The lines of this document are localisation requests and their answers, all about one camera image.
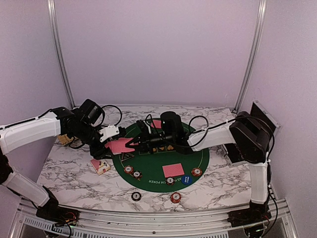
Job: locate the red chips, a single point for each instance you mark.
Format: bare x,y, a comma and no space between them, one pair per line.
128,169
196,172

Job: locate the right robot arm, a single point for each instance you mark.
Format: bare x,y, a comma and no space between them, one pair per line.
219,135

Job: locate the red playing card deck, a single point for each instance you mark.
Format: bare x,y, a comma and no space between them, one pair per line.
118,146

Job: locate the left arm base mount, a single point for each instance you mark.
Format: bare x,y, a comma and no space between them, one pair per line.
60,215

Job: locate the triangular all-in dealer button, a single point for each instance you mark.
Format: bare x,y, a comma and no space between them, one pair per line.
126,156

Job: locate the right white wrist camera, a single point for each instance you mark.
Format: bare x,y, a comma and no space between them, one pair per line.
149,127

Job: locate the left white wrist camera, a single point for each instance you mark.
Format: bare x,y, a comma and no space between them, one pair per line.
110,131

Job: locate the round green poker mat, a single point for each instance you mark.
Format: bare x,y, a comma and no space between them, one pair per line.
150,165

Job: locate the woven bamboo tray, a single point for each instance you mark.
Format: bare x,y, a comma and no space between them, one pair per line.
64,139

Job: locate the black poker chip stack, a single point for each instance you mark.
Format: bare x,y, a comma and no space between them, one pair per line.
136,196

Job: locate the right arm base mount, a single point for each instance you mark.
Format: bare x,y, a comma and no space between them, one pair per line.
246,217

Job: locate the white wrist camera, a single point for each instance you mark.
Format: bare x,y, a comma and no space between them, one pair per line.
149,127
110,131

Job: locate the playing card box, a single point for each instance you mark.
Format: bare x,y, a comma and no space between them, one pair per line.
100,166

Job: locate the blue small blind button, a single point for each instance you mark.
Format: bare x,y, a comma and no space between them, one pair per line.
187,180

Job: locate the aluminium poker chip case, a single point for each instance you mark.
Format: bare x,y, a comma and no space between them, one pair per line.
253,133

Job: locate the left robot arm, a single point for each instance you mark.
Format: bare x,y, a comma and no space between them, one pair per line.
79,122

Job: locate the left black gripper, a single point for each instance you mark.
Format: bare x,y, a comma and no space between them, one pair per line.
98,152

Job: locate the card dealt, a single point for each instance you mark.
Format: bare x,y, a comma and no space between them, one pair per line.
173,170
156,124

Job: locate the red poker chip stack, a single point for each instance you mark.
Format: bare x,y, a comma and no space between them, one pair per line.
175,197

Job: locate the black chips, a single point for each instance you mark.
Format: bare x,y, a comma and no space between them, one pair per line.
170,181
137,174

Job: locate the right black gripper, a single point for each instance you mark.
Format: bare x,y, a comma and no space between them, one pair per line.
145,141

